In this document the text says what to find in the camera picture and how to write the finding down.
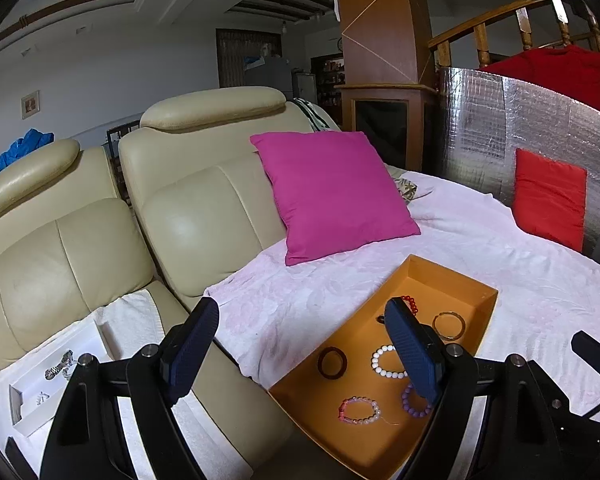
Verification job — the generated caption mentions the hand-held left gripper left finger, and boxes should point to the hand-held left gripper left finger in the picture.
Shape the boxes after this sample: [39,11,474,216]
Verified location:
[39,296,221,480]

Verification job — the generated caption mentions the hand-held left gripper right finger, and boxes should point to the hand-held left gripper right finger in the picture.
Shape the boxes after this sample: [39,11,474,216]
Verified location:
[384,296,587,480]

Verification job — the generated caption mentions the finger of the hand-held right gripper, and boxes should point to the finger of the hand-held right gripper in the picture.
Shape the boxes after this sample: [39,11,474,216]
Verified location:
[537,375,600,480]
[571,331,600,377]

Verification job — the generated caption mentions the purple bead bracelet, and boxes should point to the purple bead bracelet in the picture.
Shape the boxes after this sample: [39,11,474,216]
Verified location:
[401,382,433,418]

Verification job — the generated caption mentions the orange cardboard box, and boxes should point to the orange cardboard box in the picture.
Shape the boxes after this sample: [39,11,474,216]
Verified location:
[267,253,499,480]

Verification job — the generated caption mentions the pink bead bracelet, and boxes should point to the pink bead bracelet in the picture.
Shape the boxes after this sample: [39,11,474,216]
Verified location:
[337,396,402,427]

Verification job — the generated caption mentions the dark red bangle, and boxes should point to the dark red bangle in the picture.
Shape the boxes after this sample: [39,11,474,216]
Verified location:
[316,346,349,377]

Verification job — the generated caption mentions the gold bangle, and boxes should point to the gold bangle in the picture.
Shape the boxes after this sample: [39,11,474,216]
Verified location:
[431,311,467,339]

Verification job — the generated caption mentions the white towel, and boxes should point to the white towel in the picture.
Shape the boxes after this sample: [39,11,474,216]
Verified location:
[0,290,261,480]

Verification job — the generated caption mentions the pale pink blanket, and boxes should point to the pale pink blanket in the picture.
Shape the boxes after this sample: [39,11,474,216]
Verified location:
[203,162,600,461]

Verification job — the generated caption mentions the white tray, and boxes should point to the white tray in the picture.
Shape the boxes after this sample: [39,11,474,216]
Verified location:
[7,319,117,438]

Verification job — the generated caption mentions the beige leather sofa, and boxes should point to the beige leather sofa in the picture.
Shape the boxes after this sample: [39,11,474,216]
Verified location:
[0,86,346,480]

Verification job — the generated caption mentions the silver wristwatch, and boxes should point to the silver wristwatch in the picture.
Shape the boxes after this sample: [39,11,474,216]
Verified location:
[44,350,76,381]

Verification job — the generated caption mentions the red pillow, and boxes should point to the red pillow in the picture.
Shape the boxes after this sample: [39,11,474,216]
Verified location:
[512,147,588,253]

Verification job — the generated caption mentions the patterned beige cushion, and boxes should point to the patterned beige cushion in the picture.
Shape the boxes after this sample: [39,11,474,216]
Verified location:
[390,167,418,203]

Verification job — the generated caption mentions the pink pillow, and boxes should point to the pink pillow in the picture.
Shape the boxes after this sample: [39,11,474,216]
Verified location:
[250,131,422,267]

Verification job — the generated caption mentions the dark metal rack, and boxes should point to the dark metal rack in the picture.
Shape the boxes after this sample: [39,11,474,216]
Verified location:
[105,121,143,161]

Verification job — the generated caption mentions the silver foil insulation panel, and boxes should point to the silver foil insulation panel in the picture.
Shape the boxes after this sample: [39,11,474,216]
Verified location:
[436,66,600,261]

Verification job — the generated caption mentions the striped cloth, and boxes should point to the striped cloth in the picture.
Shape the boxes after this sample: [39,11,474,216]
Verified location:
[292,97,341,133]

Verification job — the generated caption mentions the blue cloth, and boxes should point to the blue cloth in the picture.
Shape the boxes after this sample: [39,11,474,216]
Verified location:
[0,129,56,181]

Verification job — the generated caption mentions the red cloth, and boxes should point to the red cloth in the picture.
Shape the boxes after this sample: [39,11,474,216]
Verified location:
[480,44,600,118]

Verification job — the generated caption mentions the grey cabinet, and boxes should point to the grey cabinet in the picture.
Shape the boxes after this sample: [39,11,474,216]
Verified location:
[242,55,293,97]

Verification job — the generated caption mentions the white refrigerator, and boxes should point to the white refrigerator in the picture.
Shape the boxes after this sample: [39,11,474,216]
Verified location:
[292,71,317,101]

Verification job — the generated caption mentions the shelf with bottles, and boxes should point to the shelf with bottles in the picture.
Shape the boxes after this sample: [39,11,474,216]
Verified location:
[311,56,346,106]

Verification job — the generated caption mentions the brown lattice door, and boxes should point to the brown lattice door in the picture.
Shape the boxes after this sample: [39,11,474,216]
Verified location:
[216,27,283,88]

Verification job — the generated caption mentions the wooden pillar cabinet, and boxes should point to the wooden pillar cabinet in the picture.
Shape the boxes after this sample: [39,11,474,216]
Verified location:
[330,0,438,173]

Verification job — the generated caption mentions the wooden stair railing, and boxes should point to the wooden stair railing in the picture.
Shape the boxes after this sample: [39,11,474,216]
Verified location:
[426,0,600,68]

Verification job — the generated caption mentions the white bead bracelet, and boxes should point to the white bead bracelet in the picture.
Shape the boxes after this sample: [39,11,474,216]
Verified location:
[371,343,408,378]

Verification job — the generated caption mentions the small framed wall picture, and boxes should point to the small framed wall picture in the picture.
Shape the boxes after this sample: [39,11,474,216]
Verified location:
[21,90,41,121]

